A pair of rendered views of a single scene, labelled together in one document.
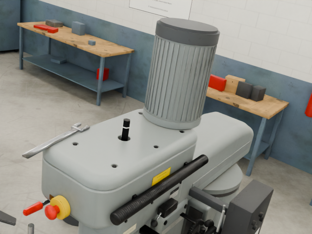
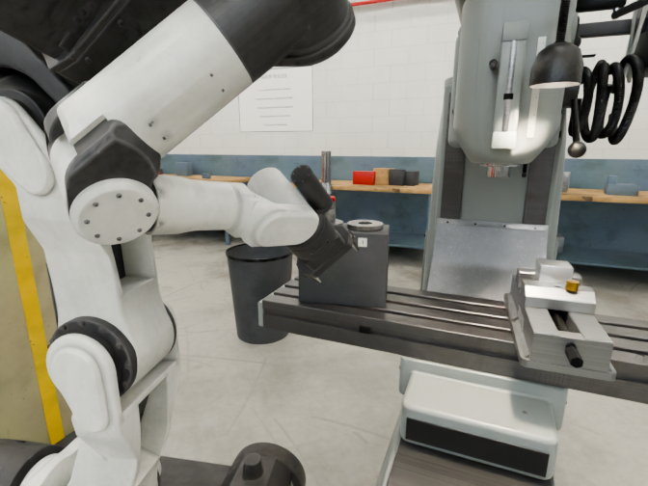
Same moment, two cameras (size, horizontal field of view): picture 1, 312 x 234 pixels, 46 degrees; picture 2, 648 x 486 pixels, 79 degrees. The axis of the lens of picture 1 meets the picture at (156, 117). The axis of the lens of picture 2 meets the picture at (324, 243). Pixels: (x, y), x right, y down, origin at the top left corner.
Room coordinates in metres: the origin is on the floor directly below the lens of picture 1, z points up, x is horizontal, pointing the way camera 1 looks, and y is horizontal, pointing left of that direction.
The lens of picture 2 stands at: (0.19, 0.60, 1.35)
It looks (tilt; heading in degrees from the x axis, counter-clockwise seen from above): 14 degrees down; 350
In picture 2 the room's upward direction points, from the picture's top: straight up
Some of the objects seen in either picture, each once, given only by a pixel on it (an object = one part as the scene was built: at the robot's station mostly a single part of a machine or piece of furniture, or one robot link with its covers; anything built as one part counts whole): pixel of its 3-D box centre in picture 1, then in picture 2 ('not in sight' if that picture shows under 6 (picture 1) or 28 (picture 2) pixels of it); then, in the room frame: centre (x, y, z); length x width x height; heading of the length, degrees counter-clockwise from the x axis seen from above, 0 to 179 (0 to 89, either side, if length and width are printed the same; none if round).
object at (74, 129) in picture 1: (57, 139); not in sight; (0.88, 0.25, 1.89); 0.24 x 0.04 x 0.01; 158
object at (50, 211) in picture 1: (52, 211); not in sight; (0.75, 0.22, 1.76); 0.04 x 0.03 x 0.04; 57
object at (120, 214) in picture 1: (165, 183); not in sight; (0.91, -0.06, 1.79); 0.45 x 0.04 x 0.04; 147
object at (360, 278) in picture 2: not in sight; (344, 260); (1.13, 0.38, 1.06); 0.22 x 0.12 x 0.20; 69
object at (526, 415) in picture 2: not in sight; (477, 368); (0.96, 0.08, 0.82); 0.50 x 0.35 x 0.12; 147
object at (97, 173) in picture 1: (124, 159); not in sight; (0.97, 0.07, 1.81); 0.47 x 0.26 x 0.16; 147
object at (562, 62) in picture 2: not in sight; (556, 64); (0.78, 0.12, 1.47); 0.07 x 0.07 x 0.06
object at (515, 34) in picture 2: not in sight; (508, 88); (0.87, 0.14, 1.44); 0.04 x 0.04 x 0.21; 57
